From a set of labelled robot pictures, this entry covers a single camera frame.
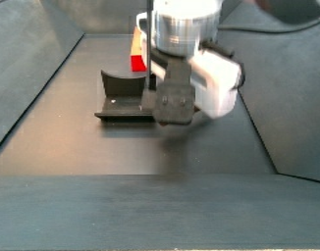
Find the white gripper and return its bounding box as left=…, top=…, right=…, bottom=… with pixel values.
left=142, top=0, right=244, bottom=125

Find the black curved fixture stand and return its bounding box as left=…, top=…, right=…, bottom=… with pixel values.
left=95, top=71, right=154, bottom=122

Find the red foam peg board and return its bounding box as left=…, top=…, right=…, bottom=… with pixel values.
left=130, top=27, right=147, bottom=72

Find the black cable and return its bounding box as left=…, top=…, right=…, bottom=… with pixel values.
left=217, top=14, right=320, bottom=35

